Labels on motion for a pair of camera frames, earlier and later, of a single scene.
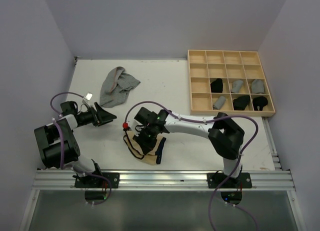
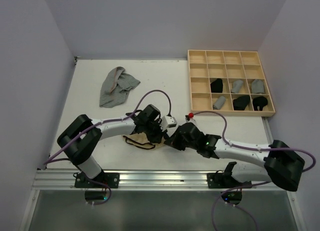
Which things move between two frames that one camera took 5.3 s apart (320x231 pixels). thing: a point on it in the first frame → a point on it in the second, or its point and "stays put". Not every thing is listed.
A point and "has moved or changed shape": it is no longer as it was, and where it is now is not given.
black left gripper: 104,116 → 157,137
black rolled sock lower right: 259,102 stays put
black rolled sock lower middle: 241,102 stays put
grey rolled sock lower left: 219,103 stays put
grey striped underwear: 116,86 stays put
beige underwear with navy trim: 152,157 has moved or changed shape
